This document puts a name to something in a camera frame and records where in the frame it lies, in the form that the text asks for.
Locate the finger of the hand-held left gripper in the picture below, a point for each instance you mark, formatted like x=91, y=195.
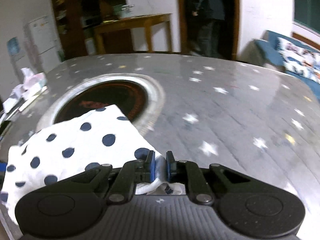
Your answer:
x=2, y=166

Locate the white polka dot pants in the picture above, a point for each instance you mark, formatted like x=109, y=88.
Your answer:
x=82, y=142

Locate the dark sliding window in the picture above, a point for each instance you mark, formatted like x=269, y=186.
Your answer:
x=307, y=5

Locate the brown wooden door frame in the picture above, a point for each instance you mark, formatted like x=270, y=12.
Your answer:
x=178, y=17

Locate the grey star-printed tablecloth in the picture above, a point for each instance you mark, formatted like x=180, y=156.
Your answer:
x=225, y=120

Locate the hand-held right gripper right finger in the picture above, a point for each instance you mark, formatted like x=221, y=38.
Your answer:
x=169, y=170

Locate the dark wooden shelf cabinet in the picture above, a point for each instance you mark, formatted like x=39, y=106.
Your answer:
x=72, y=17

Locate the butterfly printed blanket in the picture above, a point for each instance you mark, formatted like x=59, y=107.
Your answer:
x=300, y=60

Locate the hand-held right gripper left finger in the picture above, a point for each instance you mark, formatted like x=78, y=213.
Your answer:
x=152, y=170

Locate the pink tissue pack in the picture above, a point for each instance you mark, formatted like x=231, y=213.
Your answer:
x=35, y=81

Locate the pale paper sheets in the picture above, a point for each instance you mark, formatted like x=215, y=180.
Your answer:
x=15, y=97

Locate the blue sofa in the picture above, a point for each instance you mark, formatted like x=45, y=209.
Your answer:
x=267, y=47

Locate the white refrigerator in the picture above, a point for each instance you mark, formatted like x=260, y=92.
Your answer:
x=45, y=40

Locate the wooden side table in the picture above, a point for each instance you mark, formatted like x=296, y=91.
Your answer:
x=140, y=20

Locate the round built-in table cooker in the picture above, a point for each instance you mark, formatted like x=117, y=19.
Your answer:
x=112, y=92

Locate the blue wall poster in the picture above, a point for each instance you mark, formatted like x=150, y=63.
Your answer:
x=15, y=47

